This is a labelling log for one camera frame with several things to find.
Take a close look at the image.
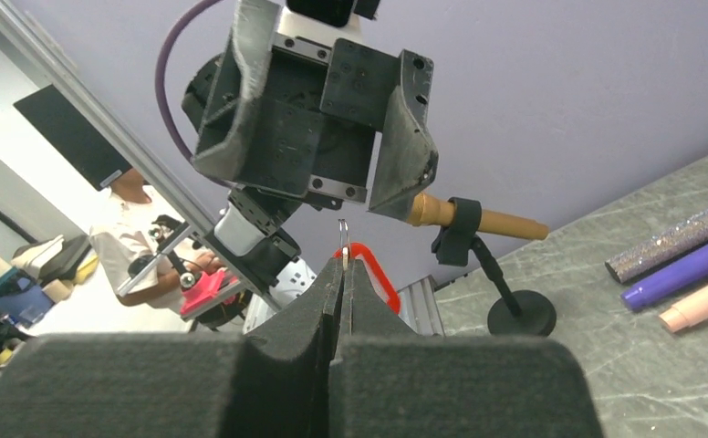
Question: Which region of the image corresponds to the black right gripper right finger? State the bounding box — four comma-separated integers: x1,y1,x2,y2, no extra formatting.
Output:
328,260,604,437

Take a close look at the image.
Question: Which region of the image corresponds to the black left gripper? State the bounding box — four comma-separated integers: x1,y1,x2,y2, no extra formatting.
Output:
182,1,439,221

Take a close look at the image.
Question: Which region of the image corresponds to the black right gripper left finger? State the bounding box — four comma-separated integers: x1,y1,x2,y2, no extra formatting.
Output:
0,258,344,437

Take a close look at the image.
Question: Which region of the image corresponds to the red key tag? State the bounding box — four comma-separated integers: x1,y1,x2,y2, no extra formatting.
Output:
349,242,401,315

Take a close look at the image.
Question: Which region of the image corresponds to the silver keyring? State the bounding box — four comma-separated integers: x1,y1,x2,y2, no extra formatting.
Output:
338,218,350,270

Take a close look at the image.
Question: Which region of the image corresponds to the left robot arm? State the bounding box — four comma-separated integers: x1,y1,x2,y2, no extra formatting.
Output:
182,1,439,295

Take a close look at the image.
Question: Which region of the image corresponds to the black round microphone stand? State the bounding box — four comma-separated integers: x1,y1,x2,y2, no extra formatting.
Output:
432,198,557,337

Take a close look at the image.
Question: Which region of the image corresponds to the tan microphone on stand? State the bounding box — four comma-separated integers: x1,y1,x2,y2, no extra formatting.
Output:
406,193,550,240

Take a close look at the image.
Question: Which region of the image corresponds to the person in white shirt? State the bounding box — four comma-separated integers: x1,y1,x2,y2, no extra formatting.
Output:
89,168,234,309

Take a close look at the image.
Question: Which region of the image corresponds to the peach pink marker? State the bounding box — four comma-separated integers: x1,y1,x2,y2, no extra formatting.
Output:
659,286,708,333

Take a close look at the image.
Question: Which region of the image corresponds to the purple marker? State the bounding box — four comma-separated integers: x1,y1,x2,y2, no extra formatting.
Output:
620,244,708,312

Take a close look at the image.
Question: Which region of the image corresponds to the silver glitter marker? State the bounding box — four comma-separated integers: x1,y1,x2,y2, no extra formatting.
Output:
604,207,708,284

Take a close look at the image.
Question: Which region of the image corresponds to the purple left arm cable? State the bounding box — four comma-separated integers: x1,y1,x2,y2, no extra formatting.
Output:
154,0,234,189

